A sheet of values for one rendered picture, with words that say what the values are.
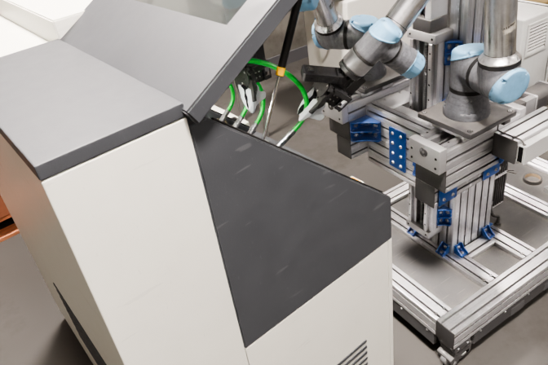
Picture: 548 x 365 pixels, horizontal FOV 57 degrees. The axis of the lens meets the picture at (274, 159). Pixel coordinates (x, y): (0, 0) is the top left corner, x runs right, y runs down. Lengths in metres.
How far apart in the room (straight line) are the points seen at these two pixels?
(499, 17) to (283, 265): 0.87
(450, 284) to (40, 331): 1.97
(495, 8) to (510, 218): 1.40
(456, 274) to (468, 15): 1.11
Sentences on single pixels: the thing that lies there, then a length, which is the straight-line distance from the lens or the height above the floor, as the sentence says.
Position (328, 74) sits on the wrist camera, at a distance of 1.38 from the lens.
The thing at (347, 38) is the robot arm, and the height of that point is 1.21.
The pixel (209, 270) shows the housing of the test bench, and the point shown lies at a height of 1.10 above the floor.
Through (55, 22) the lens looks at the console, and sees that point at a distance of 1.59.
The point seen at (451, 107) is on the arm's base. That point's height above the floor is 1.08.
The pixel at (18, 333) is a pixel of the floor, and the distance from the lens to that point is 2.96.
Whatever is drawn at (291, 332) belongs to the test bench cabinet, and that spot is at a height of 0.73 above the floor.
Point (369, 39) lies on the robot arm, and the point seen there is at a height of 1.43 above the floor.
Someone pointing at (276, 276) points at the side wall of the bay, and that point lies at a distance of 1.33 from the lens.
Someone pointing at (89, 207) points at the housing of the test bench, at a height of 1.39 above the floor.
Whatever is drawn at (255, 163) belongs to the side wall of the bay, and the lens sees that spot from 1.11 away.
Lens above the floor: 1.88
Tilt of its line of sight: 32 degrees down
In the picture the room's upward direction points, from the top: 9 degrees counter-clockwise
